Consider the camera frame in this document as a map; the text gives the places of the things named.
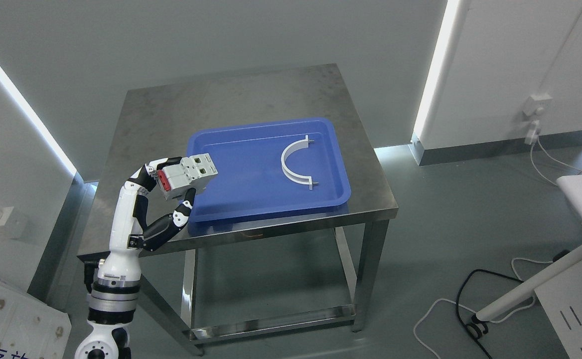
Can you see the white plug adapter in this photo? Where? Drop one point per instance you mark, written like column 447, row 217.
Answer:
column 532, row 135

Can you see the grey circuit breaker red switch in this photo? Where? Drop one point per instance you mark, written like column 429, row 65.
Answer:
column 195, row 172

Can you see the blue plastic tray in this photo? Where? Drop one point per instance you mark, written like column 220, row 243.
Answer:
column 250, row 184

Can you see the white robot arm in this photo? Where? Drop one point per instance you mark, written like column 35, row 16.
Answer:
column 112, row 304

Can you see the white curved plastic bracket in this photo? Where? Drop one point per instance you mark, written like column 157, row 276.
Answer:
column 293, row 163

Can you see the white stained board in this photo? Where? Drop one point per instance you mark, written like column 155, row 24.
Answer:
column 30, row 329

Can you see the white wall socket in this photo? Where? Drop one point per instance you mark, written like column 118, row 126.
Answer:
column 536, row 105

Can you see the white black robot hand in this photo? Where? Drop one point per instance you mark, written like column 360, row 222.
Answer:
column 130, row 233

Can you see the stainless steel table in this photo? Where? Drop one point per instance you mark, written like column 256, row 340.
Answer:
column 157, row 123

